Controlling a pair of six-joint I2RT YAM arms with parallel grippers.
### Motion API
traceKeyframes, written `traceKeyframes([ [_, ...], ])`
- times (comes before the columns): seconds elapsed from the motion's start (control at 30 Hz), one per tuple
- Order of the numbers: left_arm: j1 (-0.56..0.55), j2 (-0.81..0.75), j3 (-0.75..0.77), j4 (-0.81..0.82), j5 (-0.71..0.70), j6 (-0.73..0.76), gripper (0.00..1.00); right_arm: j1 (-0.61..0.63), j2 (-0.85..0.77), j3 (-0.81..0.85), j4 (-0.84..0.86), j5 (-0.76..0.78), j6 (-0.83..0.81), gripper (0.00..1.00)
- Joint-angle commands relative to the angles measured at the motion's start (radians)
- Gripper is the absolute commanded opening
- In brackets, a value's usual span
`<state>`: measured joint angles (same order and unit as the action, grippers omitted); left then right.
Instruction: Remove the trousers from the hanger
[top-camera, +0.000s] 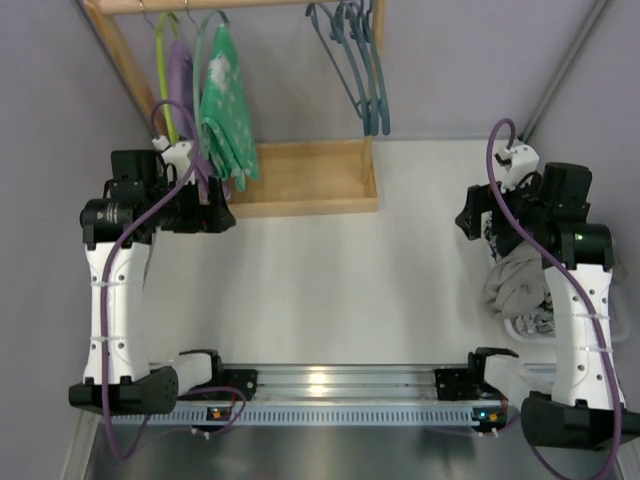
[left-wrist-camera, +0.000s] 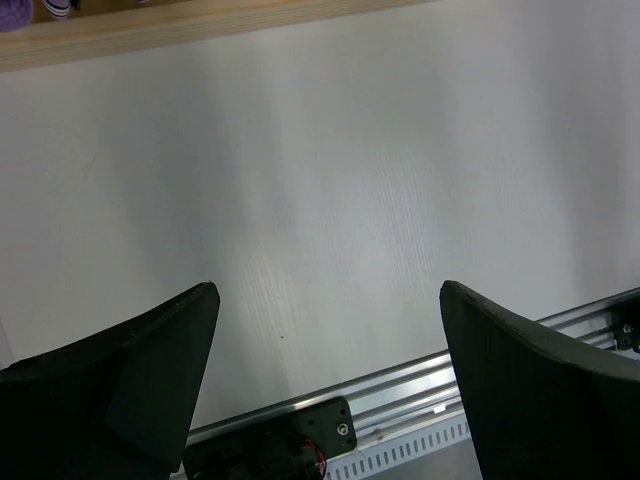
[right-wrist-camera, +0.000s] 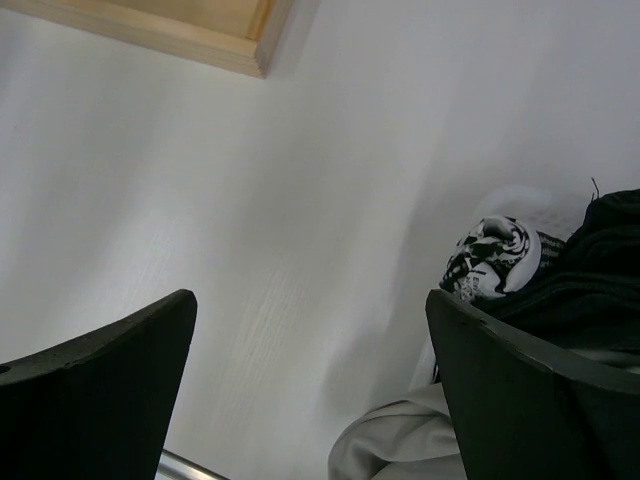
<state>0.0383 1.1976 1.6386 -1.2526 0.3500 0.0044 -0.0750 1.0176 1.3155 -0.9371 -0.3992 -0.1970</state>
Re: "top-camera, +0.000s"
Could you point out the white laundry basket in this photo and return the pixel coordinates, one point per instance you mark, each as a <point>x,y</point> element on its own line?
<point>615,325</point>

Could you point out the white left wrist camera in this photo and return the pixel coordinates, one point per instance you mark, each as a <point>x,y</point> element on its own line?
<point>177,156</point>

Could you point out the green white patterned trousers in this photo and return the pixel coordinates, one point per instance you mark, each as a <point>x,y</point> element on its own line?
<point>225,125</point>

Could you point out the black white patterned garment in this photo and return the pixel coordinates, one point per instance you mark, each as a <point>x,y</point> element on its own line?
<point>522,251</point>

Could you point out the mint green hanger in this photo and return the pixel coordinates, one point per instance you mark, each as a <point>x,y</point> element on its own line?
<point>197,74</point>

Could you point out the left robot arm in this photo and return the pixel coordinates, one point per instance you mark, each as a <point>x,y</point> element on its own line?
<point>118,378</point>

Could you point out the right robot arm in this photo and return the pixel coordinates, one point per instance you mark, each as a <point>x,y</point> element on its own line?
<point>549,253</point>

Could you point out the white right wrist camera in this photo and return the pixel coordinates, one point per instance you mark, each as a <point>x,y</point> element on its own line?
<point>517,162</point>

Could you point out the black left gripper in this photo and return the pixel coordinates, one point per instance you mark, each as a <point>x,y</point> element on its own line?
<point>215,209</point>

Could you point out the aluminium mounting rail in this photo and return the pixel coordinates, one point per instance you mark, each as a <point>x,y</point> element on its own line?
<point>354,384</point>

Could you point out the purple trousers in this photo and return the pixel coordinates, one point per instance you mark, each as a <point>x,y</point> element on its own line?
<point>180,88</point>

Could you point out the grey garment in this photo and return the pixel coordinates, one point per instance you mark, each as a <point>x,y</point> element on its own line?
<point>514,288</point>

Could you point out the lime green hanger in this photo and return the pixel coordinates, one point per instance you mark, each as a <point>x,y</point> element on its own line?
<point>173,22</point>

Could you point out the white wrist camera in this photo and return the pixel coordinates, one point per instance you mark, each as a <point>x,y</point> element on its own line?
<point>177,156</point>
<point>517,162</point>

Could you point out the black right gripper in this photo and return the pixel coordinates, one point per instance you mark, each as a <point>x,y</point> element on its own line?
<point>476,211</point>

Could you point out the wooden clothes rack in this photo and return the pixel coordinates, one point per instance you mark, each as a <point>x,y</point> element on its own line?
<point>297,178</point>

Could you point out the grey slotted cable duct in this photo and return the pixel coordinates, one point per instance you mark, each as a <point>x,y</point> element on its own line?
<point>350,415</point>

